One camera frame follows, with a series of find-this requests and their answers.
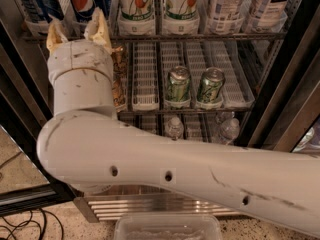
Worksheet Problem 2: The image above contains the middle wire shelf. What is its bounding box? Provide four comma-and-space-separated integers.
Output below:
117, 108, 251, 115

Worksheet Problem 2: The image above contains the right green can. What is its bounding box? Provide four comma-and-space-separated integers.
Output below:
197, 67, 225, 104

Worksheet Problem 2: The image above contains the left green can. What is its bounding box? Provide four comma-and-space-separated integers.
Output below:
166, 66, 191, 102

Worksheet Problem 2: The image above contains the right white 7up can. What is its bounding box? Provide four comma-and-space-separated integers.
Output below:
165, 0, 197, 20

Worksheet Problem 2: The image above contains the gold can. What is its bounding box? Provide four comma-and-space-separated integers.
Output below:
111, 45, 128, 76
112, 77, 125, 107

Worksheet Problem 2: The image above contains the green can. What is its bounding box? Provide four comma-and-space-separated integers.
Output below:
197, 67, 225, 104
166, 66, 191, 102

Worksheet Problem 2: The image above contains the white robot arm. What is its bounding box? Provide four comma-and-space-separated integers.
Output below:
37, 9, 320, 237

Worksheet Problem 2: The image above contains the white tea can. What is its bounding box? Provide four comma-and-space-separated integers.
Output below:
249, 0, 288, 32
206, 0, 243, 29

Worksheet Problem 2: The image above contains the clear plastic bin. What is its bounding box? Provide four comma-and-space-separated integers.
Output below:
113, 213, 223, 240

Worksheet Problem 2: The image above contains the left blue pepsi can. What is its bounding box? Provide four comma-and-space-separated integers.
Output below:
21, 0, 64, 23

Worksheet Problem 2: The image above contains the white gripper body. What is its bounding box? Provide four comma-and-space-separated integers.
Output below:
47, 39, 113, 84

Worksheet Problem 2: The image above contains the left glass fridge door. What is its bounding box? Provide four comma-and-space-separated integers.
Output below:
0, 22, 76, 216

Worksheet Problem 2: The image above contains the stainless fridge cabinet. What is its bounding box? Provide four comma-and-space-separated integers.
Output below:
0, 0, 320, 221

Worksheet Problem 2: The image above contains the clear water bottle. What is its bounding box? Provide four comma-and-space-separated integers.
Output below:
218, 118, 240, 145
165, 117, 184, 140
215, 111, 235, 125

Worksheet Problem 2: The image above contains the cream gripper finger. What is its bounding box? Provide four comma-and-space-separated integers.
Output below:
46, 18, 68, 54
84, 7, 112, 54

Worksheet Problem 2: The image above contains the middle clear water bottle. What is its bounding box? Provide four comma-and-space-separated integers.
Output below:
165, 117, 184, 140

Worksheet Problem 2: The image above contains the rear clear water bottle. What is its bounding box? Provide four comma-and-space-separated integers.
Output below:
215, 111, 235, 125

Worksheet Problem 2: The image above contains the left white tea can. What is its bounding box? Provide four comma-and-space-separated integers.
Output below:
206, 0, 243, 29

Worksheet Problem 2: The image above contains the black floor cable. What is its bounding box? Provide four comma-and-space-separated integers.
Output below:
0, 207, 65, 240

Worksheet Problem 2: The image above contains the rear gold can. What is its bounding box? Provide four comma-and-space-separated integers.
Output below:
111, 45, 128, 76

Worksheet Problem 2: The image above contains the right white tea can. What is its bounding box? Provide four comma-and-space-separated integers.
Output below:
249, 0, 288, 32

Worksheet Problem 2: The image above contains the right clear water bottle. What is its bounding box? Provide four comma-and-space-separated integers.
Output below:
218, 118, 240, 145

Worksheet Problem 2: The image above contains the glass fridge door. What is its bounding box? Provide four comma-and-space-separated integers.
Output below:
239, 5, 320, 152
0, 22, 76, 216

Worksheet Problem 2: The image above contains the white 7up can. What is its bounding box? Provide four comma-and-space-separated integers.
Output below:
119, 0, 153, 21
165, 0, 197, 20

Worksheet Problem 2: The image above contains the left white 7up can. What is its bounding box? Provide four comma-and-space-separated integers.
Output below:
119, 0, 153, 21

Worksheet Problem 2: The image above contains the empty white can tray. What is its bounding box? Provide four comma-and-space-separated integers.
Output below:
132, 42, 159, 111

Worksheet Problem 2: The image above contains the right glass fridge door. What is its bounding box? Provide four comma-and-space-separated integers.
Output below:
239, 5, 320, 152

